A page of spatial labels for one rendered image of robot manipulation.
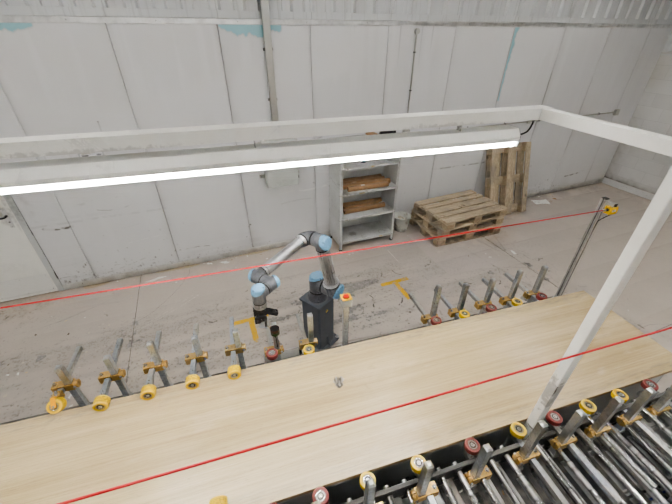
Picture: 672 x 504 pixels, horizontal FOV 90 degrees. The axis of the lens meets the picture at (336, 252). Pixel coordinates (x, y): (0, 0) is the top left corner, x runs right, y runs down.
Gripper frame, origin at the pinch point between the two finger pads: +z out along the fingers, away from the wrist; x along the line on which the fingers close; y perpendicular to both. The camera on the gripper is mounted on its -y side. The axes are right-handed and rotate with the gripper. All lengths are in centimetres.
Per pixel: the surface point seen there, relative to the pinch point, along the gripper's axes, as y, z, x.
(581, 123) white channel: -135, -144, 66
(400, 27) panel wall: -215, -178, -278
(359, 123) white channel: -47, -144, 44
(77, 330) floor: 199, 101, -154
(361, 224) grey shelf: -174, 87, -271
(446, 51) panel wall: -289, -151, -285
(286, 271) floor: -39, 101, -197
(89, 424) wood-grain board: 104, 11, 36
